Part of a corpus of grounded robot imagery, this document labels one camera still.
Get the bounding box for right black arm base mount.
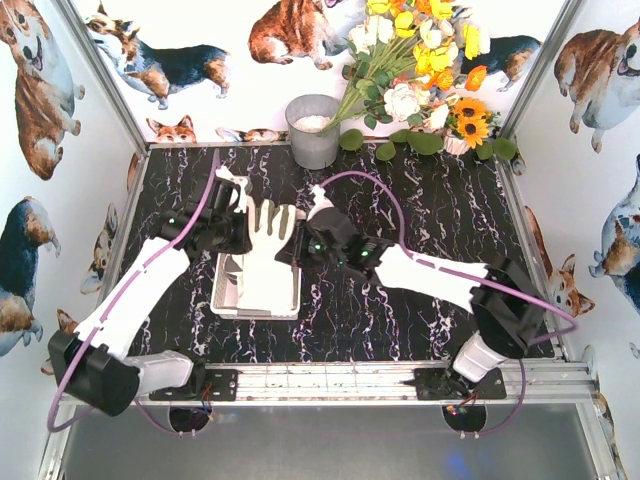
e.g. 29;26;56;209
400;362;507;401

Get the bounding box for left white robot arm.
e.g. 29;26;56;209
48;167;251;416

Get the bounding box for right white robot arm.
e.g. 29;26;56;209
275;186;544;384

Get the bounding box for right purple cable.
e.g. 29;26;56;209
322;171;581;436

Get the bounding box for artificial flower bouquet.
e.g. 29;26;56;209
332;1;535;160

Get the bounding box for white glove green trim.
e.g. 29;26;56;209
223;254;244;287

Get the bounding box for white perforated storage basket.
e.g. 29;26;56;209
210;254;301;321

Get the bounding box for grey metal bucket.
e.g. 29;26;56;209
285;94;340;170

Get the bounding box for white grey glove underneath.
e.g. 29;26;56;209
234;199;301;316

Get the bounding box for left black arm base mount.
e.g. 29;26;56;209
149;360;239;402

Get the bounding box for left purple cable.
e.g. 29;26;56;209
45;152;224;434

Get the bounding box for purple cable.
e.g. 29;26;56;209
45;152;224;434
322;171;581;436

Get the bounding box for small white sunflower pot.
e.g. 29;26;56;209
443;133;471;156

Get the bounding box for aluminium front rail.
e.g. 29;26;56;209
57;362;601;407

